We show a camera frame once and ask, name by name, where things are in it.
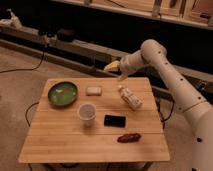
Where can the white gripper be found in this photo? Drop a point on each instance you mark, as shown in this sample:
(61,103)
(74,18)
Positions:
(124,66)

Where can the green ceramic bowl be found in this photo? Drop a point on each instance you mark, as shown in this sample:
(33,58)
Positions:
(62,94)

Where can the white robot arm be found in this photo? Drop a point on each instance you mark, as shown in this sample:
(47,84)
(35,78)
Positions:
(194,107)

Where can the white plastic bottle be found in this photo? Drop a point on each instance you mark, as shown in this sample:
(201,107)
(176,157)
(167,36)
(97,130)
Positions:
(130,98)

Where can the clear plastic cup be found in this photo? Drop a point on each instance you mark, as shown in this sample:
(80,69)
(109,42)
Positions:
(87,113)

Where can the black rectangular box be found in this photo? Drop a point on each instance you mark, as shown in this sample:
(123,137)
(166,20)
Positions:
(116,121)

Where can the black device on ledge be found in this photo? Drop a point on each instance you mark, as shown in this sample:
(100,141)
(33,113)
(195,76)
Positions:
(65,35)

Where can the wooden table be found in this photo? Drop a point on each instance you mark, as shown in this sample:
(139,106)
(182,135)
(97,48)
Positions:
(59,136)

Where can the brown sausage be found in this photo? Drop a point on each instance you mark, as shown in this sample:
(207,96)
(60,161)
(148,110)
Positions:
(129,138)

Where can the white object on ledge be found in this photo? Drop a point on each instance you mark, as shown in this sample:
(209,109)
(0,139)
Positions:
(13,21)

